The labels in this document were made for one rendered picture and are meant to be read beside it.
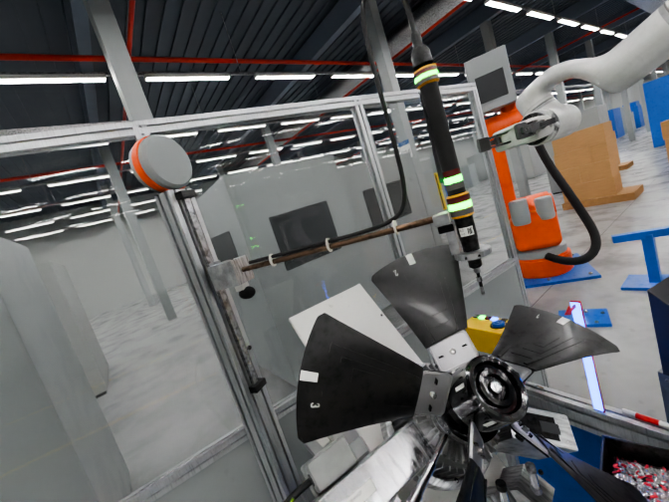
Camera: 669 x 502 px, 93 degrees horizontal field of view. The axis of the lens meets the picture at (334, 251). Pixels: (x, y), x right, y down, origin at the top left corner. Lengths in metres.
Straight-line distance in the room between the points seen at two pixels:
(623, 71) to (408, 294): 0.64
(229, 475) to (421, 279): 0.92
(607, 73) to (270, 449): 1.28
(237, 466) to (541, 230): 4.01
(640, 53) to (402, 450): 0.91
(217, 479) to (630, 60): 1.54
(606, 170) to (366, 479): 8.21
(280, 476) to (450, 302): 0.77
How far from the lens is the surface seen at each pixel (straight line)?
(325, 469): 0.74
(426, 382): 0.67
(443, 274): 0.80
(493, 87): 4.52
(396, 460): 0.74
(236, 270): 0.89
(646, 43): 0.94
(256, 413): 1.09
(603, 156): 8.56
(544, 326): 0.93
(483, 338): 1.23
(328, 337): 0.61
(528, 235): 4.50
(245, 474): 1.35
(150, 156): 0.98
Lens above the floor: 1.62
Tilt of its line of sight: 7 degrees down
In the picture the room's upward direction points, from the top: 18 degrees counter-clockwise
